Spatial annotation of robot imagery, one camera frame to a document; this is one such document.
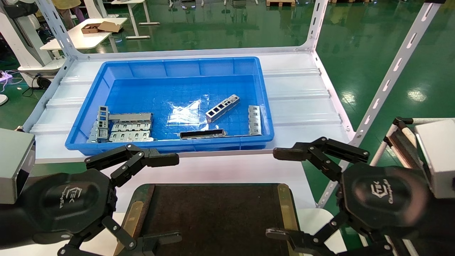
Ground clear plastic bag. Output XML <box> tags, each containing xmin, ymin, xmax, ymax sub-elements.
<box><xmin>167</xmin><ymin>94</ymin><xmax>211</xmax><ymax>125</ymax></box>

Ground white desk with legs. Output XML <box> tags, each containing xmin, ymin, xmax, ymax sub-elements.
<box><xmin>111</xmin><ymin>0</ymin><xmax>161</xmax><ymax>40</ymax></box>

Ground dark long metal part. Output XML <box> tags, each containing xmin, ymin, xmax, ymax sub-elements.
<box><xmin>179</xmin><ymin>128</ymin><xmax>227</xmax><ymax>140</ymax></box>

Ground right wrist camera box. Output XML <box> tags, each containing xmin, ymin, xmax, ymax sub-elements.
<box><xmin>414</xmin><ymin>119</ymin><xmax>455</xmax><ymax>199</ymax></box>

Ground grey slotted metal bracket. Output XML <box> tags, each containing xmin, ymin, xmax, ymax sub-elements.
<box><xmin>248</xmin><ymin>105</ymin><xmax>263</xmax><ymax>136</ymax></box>

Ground small grey metal plate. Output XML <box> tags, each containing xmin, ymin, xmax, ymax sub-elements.
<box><xmin>86</xmin><ymin>121</ymin><xmax>100</xmax><ymax>144</ymax></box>

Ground black floor cable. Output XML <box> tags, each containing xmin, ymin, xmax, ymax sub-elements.
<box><xmin>22</xmin><ymin>73</ymin><xmax>52</xmax><ymax>97</ymax></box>

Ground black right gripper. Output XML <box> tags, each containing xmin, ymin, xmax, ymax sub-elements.
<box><xmin>266</xmin><ymin>137</ymin><xmax>431</xmax><ymax>256</ymax></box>

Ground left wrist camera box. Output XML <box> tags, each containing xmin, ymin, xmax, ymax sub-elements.
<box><xmin>0</xmin><ymin>128</ymin><xmax>36</xmax><ymax>205</ymax></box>

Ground open cardboard box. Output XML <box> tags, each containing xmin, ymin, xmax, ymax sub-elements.
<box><xmin>81</xmin><ymin>21</ymin><xmax>122</xmax><ymax>34</ymax></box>

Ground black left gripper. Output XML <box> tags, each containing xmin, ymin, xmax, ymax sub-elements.
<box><xmin>18</xmin><ymin>143</ymin><xmax>183</xmax><ymax>256</ymax></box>

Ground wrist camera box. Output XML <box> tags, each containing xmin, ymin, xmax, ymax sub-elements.
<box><xmin>0</xmin><ymin>128</ymin><xmax>36</xmax><ymax>205</ymax></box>
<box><xmin>414</xmin><ymin>119</ymin><xmax>455</xmax><ymax>199</ymax></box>

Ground grey metal part square holes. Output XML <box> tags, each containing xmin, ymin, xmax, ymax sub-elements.
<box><xmin>205</xmin><ymin>94</ymin><xmax>241</xmax><ymax>123</ymax></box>

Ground white metal shelf rack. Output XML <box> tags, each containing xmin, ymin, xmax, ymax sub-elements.
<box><xmin>22</xmin><ymin>0</ymin><xmax>447</xmax><ymax>209</ymax></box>

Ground long grey metal channel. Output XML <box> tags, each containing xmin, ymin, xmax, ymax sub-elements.
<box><xmin>108</xmin><ymin>112</ymin><xmax>154</xmax><ymax>123</ymax></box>

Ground white frame with black strap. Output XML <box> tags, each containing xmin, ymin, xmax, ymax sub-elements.
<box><xmin>370</xmin><ymin>117</ymin><xmax>427</xmax><ymax>169</ymax></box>

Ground white table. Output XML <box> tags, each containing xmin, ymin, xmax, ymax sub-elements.
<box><xmin>40</xmin><ymin>17</ymin><xmax>128</xmax><ymax>51</ymax></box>

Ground upright grey metal bracket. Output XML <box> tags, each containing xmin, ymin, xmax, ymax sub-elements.
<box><xmin>97</xmin><ymin>105</ymin><xmax>109</xmax><ymax>139</ymax></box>

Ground blue plastic bin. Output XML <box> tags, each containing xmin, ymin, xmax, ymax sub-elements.
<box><xmin>65</xmin><ymin>57</ymin><xmax>275</xmax><ymax>156</ymax></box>

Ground white machine pedestal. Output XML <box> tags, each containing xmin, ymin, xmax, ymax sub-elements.
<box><xmin>0</xmin><ymin>0</ymin><xmax>67</xmax><ymax>78</ymax></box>

